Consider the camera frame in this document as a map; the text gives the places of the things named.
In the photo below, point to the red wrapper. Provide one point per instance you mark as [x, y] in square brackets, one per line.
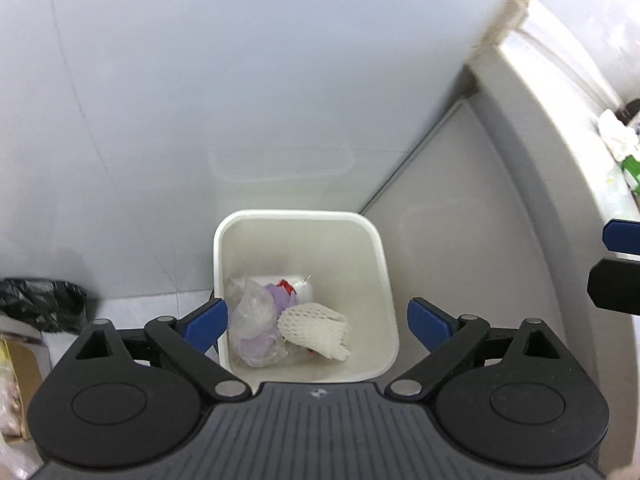
[286, 287]

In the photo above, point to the black garbage bag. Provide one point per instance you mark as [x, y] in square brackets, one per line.
[40, 302]

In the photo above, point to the green snack packet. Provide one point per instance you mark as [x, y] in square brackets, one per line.
[632, 170]

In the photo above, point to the white plastic trash bin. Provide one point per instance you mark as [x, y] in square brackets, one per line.
[350, 285]

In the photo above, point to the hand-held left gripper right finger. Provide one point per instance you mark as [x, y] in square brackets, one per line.
[425, 322]

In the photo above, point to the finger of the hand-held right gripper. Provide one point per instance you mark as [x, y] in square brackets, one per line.
[617, 285]
[622, 237]

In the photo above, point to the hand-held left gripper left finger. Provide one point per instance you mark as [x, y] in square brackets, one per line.
[207, 322]

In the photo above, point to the white tissue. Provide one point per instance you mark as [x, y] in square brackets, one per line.
[617, 132]

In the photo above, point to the grey cabinet door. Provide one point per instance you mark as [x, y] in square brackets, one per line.
[475, 235]

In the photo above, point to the brown cardboard box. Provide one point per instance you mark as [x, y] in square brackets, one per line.
[25, 375]

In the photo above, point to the large white foam fruit net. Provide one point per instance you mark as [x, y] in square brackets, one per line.
[310, 325]

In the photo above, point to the clear plastic bag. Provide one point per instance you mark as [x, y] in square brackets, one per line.
[250, 312]

